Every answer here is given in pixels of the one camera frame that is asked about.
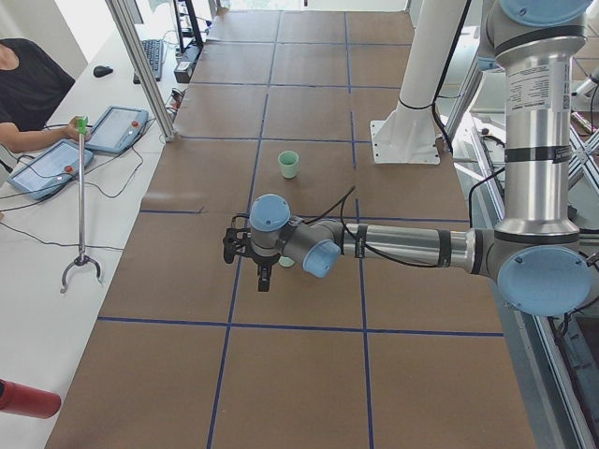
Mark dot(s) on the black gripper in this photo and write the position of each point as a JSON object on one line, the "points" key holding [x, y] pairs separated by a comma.
{"points": [[263, 262]]}

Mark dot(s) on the green cup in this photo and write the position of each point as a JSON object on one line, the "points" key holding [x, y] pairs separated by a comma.
{"points": [[286, 262], [289, 164]]}

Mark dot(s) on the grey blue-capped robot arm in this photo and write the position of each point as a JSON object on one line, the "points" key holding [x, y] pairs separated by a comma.
{"points": [[532, 254]]}

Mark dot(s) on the green cup standing on table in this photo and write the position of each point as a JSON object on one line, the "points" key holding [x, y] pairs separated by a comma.
{"points": [[289, 164]]}

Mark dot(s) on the metal reacher grabber tool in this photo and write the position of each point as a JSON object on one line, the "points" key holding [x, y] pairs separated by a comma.
{"points": [[82, 258]]}

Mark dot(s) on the white side table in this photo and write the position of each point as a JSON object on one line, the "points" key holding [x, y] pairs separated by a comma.
{"points": [[43, 332]]}

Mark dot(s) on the blue teach pendant far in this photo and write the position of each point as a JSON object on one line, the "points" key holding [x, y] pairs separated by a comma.
{"points": [[117, 129]]}

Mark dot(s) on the blue teach pendant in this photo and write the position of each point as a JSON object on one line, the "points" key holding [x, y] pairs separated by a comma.
{"points": [[117, 129], [49, 172]]}

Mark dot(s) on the blue teach pendant near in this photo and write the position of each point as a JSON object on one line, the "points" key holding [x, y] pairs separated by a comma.
{"points": [[49, 172]]}

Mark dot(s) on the black keyboard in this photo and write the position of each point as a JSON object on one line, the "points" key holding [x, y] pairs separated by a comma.
{"points": [[154, 50]]}

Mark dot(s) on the black computer mouse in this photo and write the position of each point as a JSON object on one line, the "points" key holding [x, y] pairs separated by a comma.
{"points": [[101, 71]]}

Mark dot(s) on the red bottle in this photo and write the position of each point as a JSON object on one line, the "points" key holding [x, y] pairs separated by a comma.
{"points": [[28, 401]]}

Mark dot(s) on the person in black shirt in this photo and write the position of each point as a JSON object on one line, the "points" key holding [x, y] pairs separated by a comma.
{"points": [[33, 85]]}

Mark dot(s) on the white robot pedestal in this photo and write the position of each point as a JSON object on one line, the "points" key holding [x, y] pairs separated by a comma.
{"points": [[407, 135]]}

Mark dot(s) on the aluminium frame post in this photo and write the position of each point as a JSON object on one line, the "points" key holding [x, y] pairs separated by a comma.
{"points": [[124, 23]]}

